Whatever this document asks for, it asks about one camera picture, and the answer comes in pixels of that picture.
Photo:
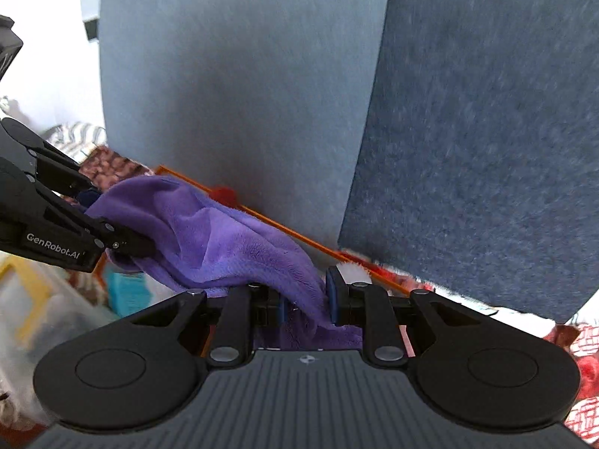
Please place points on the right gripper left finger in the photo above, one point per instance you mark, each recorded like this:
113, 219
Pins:
233, 321

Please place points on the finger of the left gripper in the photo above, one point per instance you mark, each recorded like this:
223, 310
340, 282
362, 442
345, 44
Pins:
124, 242
34, 170

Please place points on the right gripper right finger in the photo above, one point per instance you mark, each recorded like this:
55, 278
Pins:
368, 307

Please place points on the purple fleece cloth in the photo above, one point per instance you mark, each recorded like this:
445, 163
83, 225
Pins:
201, 244

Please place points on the striped white teal cloth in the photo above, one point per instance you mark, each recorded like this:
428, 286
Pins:
78, 137

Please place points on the maroon patterned blanket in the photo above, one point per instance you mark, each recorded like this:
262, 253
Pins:
104, 168

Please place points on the orange white cardboard box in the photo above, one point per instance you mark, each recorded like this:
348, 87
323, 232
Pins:
229, 197

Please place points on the dark blue sofa cushion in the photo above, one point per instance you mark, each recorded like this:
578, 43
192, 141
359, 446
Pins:
478, 168

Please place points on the red white floral rug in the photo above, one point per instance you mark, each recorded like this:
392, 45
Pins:
578, 336

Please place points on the light grey sofa cushion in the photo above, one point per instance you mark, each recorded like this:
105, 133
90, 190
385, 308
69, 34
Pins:
268, 97

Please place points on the clear box yellow handle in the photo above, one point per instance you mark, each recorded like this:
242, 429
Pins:
39, 310

